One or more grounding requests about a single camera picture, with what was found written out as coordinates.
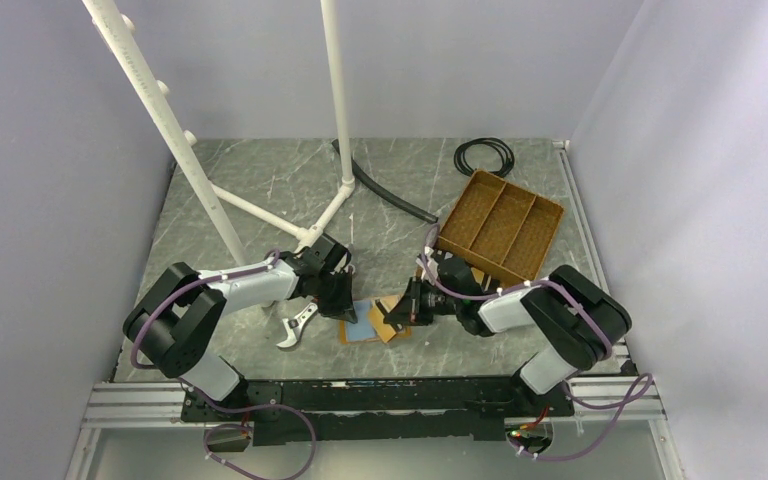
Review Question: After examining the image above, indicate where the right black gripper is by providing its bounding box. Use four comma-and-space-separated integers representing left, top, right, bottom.
383, 276, 462, 326

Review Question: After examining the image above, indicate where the brown woven divided tray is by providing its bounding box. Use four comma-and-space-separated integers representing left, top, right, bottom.
434, 170, 565, 287

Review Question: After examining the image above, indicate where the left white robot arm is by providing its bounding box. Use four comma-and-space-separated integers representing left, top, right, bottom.
123, 235, 357, 420

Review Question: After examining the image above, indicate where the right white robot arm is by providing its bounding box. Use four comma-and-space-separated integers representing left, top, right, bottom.
383, 254, 632, 415

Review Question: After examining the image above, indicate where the red handled adjustable wrench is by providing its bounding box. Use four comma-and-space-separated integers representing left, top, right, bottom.
276, 265, 355, 349

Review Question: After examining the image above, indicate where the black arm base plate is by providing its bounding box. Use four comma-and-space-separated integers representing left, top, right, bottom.
181, 375, 574, 446

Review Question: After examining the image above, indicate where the black rubber hose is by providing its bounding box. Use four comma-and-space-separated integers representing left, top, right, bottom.
330, 139, 440, 227

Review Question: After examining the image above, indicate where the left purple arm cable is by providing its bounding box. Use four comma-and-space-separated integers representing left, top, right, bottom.
129, 249, 319, 480

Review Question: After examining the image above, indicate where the coiled black cable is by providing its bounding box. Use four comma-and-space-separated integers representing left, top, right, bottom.
453, 137, 516, 178

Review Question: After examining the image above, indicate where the aluminium extrusion rail frame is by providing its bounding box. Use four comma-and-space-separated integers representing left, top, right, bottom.
65, 139, 687, 480

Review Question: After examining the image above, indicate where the white PVC pipe frame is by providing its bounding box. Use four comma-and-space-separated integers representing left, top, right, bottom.
83, 0, 356, 265

